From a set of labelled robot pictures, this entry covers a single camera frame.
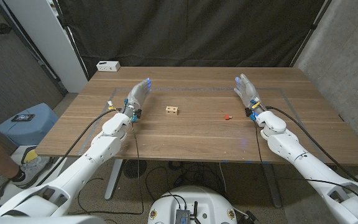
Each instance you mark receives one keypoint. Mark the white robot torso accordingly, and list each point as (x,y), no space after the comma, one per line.
(210,205)

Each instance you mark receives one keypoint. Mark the white power strip box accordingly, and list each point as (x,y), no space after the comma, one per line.
(108,66)

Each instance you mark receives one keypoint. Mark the white table leg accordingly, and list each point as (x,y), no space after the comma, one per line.
(113,180)

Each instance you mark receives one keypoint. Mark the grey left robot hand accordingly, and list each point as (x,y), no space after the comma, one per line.
(138,95)

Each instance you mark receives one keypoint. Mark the red headed wooden screw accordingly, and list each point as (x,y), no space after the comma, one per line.
(227,117)

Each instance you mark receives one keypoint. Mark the small wooden block with holes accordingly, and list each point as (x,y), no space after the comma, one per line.
(171,110)

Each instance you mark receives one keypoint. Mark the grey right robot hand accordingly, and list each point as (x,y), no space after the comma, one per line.
(248,90)

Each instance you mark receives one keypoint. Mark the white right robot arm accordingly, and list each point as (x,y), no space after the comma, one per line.
(291,146)

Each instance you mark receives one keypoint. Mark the blue plastic stool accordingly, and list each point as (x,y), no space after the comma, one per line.
(26,130)

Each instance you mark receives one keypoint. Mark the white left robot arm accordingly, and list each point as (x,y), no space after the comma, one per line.
(104,146)

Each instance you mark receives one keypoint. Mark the white wall panel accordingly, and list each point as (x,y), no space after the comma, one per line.
(48,40)

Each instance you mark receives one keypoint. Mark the grey table leg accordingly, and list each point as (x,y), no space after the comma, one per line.
(273,193)

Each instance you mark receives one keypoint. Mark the black plug beside torso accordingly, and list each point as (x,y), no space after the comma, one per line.
(250,217)

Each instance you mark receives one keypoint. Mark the black metal rail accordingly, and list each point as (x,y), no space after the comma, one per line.
(42,63)

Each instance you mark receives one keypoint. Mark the white board yellow black marking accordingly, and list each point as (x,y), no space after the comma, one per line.
(30,155)

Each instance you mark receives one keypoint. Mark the black backdrop stand pole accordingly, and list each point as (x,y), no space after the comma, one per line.
(314,26)
(71,37)

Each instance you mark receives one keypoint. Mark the black smartphone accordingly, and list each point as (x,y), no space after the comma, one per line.
(23,117)

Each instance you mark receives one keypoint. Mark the black backdrop curtain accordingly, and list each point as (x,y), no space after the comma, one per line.
(191,31)

